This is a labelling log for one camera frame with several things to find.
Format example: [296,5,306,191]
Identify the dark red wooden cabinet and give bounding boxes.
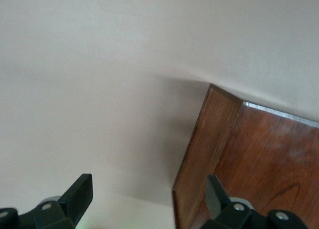
[194,101,319,229]

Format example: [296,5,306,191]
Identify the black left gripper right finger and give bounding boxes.
[203,174,306,229]

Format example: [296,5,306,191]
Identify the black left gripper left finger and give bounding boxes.
[0,173,94,229]

